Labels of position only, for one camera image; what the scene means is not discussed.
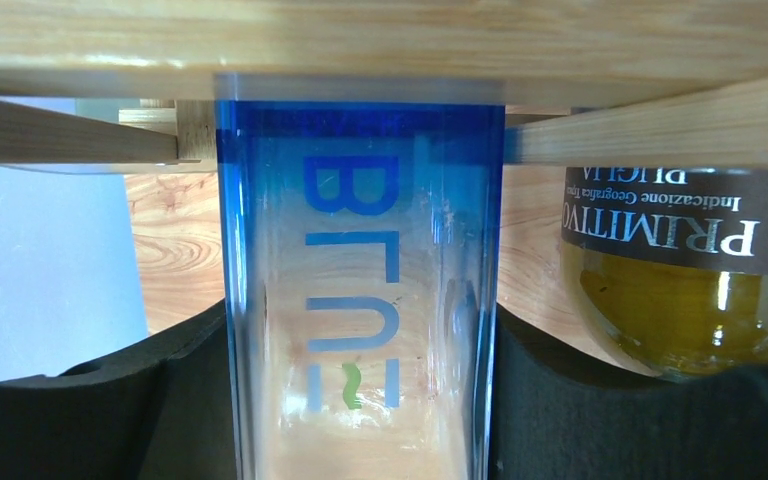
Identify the olive wine bottle silver neck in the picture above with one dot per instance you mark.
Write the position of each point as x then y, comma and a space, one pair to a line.
669, 267

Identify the blue square glass bottle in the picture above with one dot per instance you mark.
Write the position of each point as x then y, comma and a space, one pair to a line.
360, 223

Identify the wooden wine rack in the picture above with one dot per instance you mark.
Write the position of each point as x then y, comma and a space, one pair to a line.
673, 83

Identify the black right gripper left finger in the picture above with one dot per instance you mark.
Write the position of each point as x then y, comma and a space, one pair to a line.
159, 409

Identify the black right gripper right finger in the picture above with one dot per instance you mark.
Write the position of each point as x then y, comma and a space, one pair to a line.
558, 413

